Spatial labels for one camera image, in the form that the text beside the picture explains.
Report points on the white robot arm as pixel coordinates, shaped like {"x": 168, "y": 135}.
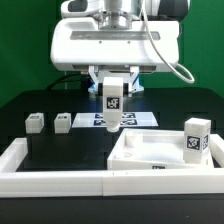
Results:
{"x": 120, "y": 14}

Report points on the white U-shaped fence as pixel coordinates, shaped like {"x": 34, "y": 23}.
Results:
{"x": 100, "y": 183}

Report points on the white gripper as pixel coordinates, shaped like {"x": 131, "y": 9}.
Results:
{"x": 79, "y": 43}

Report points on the white square tabletop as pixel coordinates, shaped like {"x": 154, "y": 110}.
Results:
{"x": 138, "y": 149}

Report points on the white marker plate with tags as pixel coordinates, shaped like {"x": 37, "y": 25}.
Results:
{"x": 129, "y": 119}

